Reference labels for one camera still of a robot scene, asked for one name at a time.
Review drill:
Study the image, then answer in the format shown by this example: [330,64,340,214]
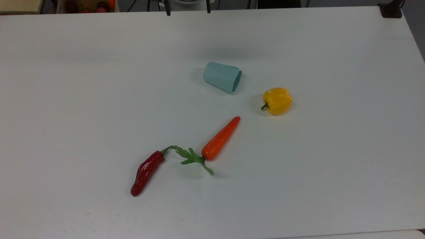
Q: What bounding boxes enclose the light blue faceted mug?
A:
[203,61,242,94]

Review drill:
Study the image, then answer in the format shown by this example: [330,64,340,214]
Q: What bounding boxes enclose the cardboard box of toy fruit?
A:
[56,0,117,14]

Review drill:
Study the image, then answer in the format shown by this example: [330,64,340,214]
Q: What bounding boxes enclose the yellow toy bell pepper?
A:
[261,87,293,116]

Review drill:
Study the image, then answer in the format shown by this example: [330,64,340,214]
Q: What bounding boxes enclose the orange toy carrot with leaves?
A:
[180,116,241,176]

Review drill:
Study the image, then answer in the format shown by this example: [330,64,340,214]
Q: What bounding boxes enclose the beige wooden board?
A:
[0,0,44,15]

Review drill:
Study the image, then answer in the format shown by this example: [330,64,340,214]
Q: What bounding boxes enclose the red toy chili pepper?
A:
[130,145,180,197]

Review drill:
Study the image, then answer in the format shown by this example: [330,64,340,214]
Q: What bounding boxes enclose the black camera stand base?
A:
[378,0,405,19]

